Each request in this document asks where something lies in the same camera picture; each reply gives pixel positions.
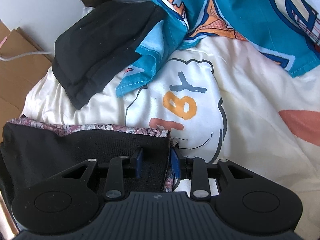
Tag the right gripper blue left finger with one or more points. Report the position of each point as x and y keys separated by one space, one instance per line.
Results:
x=136 y=161

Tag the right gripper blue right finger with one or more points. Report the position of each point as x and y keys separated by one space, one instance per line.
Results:
x=175 y=162

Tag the black knit garment patterned lining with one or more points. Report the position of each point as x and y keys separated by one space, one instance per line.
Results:
x=32 y=151

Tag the folded black clothes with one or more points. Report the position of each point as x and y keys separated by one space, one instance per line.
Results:
x=101 y=44

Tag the white cartoon print bedsheet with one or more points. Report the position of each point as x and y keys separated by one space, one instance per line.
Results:
x=220 y=99

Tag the brown cardboard sheet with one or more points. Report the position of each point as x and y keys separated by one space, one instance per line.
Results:
x=19 y=76

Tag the blue cartoon print fabric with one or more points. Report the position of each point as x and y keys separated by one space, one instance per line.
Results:
x=285 y=31

